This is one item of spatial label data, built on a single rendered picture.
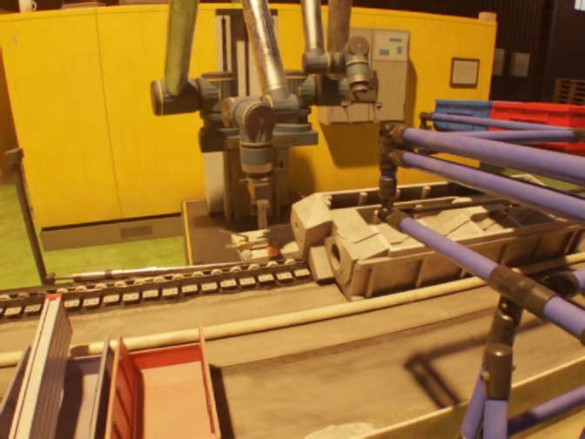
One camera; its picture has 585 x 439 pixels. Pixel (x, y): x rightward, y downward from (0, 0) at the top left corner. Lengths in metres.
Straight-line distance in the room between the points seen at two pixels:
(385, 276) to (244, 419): 0.59
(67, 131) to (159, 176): 0.79
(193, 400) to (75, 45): 2.77
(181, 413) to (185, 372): 0.12
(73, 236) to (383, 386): 3.03
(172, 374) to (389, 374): 0.52
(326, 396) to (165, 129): 2.66
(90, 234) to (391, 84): 2.77
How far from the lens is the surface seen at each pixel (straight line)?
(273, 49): 1.59
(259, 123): 1.28
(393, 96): 3.51
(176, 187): 3.40
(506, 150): 0.50
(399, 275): 1.27
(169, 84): 2.21
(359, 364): 1.06
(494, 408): 0.54
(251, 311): 1.23
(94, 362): 1.06
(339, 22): 2.43
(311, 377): 1.01
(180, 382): 1.03
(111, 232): 3.56
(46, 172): 3.49
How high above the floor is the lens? 1.46
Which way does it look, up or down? 23 degrees down
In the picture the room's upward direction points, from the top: straight up
